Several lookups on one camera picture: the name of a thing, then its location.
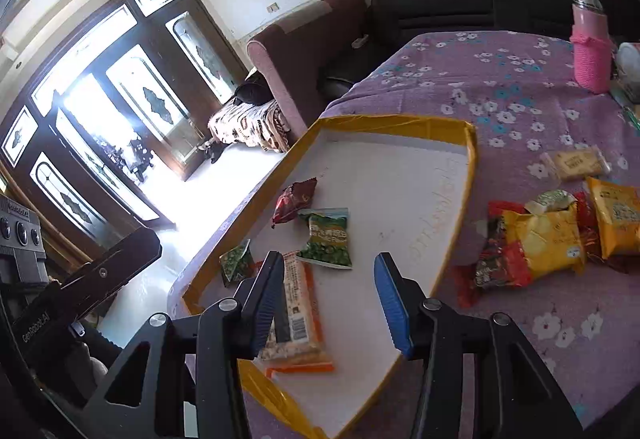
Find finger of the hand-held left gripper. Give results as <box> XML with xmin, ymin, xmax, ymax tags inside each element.
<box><xmin>50</xmin><ymin>226</ymin><xmax>163</xmax><ymax>320</ymax></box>

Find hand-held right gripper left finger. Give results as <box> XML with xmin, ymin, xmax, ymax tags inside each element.
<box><xmin>82</xmin><ymin>250</ymin><xmax>286</xmax><ymax>439</ymax></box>

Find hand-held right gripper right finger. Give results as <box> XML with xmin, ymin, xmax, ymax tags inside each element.
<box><xmin>374</xmin><ymin>251</ymin><xmax>586</xmax><ymax>439</ymax></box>

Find orange-edged cracker packet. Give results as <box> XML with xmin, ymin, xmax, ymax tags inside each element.
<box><xmin>260</xmin><ymin>251</ymin><xmax>335</xmax><ymax>375</ymax></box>

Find white box with yellow tape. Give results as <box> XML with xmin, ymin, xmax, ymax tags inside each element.
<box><xmin>182</xmin><ymin>115</ymin><xmax>478</xmax><ymax>439</ymax></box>

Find red candy with dark centre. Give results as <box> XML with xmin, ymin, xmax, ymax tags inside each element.
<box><xmin>455</xmin><ymin>200</ymin><xmax>533</xmax><ymax>309</ymax></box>

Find large yellow biscuit packet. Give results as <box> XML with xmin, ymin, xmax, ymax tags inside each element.
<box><xmin>501</xmin><ymin>205</ymin><xmax>587</xmax><ymax>281</ymax></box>

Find red candy with cream print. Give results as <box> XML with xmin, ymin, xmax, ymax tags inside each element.
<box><xmin>574</xmin><ymin>192</ymin><xmax>631</xmax><ymax>274</ymax></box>

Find yellow-edged brown cracker packet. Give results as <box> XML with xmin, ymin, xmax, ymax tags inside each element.
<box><xmin>585</xmin><ymin>176</ymin><xmax>640</xmax><ymax>260</ymax></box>

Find person's left hand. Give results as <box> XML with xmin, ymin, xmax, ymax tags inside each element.
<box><xmin>65</xmin><ymin>341</ymin><xmax>109</xmax><ymax>401</ymax></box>

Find small green snack packet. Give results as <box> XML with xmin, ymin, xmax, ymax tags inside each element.
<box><xmin>219</xmin><ymin>239</ymin><xmax>256</xmax><ymax>287</ymax></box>

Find green pea snack packet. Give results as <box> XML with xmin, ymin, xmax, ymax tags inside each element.
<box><xmin>296</xmin><ymin>208</ymin><xmax>353</xmax><ymax>270</ymax></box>

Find dark red snack packet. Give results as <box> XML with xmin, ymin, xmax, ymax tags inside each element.
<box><xmin>272</xmin><ymin>178</ymin><xmax>318</xmax><ymax>225</ymax></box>

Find patterned brown blanket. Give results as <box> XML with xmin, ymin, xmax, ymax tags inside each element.
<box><xmin>207</xmin><ymin>96</ymin><xmax>291</xmax><ymax>152</ymax></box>

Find small green-white snack packet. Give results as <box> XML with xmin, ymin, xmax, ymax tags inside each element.
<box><xmin>525</xmin><ymin>190</ymin><xmax>577</xmax><ymax>215</ymax></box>

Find wooden door with glass panes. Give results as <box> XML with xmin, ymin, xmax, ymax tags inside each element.
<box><xmin>0</xmin><ymin>0</ymin><xmax>247</xmax><ymax>260</ymax></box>

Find black bag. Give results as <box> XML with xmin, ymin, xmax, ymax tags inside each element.
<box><xmin>235</xmin><ymin>72</ymin><xmax>273</xmax><ymax>106</ymax></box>

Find pale yellow biscuit packet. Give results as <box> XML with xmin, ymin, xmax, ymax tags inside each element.
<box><xmin>540</xmin><ymin>145</ymin><xmax>612</xmax><ymax>182</ymax></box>

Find brown pink armchair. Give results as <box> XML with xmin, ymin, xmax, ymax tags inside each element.
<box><xmin>247</xmin><ymin>0</ymin><xmax>371</xmax><ymax>152</ymax></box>

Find purple floral tablecloth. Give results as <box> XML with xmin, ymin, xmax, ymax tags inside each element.
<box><xmin>167</xmin><ymin>30</ymin><xmax>640</xmax><ymax>439</ymax></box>

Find black leather sofa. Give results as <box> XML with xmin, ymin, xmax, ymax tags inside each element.
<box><xmin>320</xmin><ymin>0</ymin><xmax>576</xmax><ymax>100</ymax></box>

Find pink thermos with knit sleeve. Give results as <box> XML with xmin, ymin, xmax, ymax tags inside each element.
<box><xmin>570</xmin><ymin>0</ymin><xmax>615</xmax><ymax>93</ymax></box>

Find white plastic jar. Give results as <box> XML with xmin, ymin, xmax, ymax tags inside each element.
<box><xmin>614</xmin><ymin>42</ymin><xmax>640</xmax><ymax>86</ymax></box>

